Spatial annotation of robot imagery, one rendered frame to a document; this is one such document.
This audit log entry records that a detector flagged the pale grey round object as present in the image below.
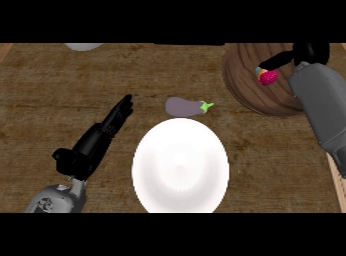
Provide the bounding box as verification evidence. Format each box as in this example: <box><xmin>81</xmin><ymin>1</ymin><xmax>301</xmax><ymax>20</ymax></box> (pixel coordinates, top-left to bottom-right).
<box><xmin>63</xmin><ymin>43</ymin><xmax>105</xmax><ymax>52</ymax></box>

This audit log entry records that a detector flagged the pink cupcake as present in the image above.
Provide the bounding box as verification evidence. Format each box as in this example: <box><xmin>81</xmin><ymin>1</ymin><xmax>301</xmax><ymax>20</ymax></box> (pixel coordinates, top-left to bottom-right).
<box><xmin>254</xmin><ymin>66</ymin><xmax>279</xmax><ymax>87</ymax></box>

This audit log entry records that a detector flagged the white bowl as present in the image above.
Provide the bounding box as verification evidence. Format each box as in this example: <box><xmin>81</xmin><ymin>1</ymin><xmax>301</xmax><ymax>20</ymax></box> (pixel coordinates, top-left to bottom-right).
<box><xmin>130</xmin><ymin>117</ymin><xmax>230</xmax><ymax>214</ymax></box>

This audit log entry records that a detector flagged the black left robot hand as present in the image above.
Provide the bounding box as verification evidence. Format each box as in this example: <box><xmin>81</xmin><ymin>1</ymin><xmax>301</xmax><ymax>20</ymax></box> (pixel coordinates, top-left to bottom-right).
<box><xmin>50</xmin><ymin>93</ymin><xmax>134</xmax><ymax>182</ymax></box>

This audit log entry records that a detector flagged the purple eggplant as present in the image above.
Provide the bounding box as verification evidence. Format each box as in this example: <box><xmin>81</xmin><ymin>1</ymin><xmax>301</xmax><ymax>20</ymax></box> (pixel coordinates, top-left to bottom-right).
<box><xmin>164</xmin><ymin>96</ymin><xmax>215</xmax><ymax>118</ymax></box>

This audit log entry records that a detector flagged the brown wooden plate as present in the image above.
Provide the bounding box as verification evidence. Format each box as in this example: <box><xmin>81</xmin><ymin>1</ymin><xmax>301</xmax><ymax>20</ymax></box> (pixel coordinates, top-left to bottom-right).
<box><xmin>220</xmin><ymin>43</ymin><xmax>305</xmax><ymax>118</ymax></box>

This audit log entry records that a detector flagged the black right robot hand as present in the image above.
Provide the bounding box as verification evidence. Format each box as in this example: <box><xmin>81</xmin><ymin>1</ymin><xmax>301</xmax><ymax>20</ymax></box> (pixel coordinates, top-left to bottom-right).
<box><xmin>257</xmin><ymin>43</ymin><xmax>330</xmax><ymax>72</ymax></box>

